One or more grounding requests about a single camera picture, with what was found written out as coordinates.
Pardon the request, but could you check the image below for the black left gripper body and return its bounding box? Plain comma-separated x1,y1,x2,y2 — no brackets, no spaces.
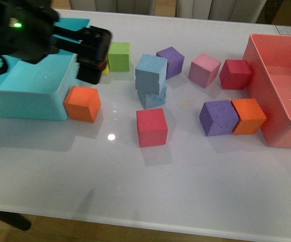
53,26,112,85

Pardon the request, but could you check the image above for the light blue foam block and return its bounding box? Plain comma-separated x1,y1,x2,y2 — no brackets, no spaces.
137,84,167,109
135,54,167,95

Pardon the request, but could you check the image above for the yellow foam block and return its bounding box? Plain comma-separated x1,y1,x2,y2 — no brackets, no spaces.
102,56,109,75

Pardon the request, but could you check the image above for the green foam block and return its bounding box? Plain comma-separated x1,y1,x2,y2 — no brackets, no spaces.
108,42,131,72

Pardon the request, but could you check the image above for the orange foam block near teal bin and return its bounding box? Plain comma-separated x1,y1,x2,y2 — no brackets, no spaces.
63,86,101,123

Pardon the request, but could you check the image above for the teal plastic bin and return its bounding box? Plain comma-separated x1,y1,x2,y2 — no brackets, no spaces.
0,17,91,121

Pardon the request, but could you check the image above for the purple foam block far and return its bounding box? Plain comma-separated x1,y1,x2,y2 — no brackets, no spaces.
156,46,185,79

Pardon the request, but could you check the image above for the purple foam block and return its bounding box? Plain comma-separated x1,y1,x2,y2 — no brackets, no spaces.
156,46,185,79
199,100,239,136

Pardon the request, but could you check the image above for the red foam block near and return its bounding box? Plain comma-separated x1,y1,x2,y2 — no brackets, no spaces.
136,108,168,148

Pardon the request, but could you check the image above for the purple foam block near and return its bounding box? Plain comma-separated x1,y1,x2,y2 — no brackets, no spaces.
199,100,239,136

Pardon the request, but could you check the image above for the dark red foam block far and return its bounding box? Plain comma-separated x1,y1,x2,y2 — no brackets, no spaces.
219,59,253,90

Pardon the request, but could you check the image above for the grey chair right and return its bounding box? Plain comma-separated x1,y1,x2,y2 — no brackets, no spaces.
176,0,266,23

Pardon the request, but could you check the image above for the orange foam block near pink bin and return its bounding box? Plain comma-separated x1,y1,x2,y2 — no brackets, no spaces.
231,98,267,135

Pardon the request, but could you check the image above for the black table leg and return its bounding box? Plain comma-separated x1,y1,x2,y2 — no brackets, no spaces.
0,211,32,231

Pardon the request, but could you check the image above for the pink plastic bin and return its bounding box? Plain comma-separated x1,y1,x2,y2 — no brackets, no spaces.
243,34,291,148

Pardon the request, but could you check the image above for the table label sticker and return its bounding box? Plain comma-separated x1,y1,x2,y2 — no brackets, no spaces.
274,24,291,37

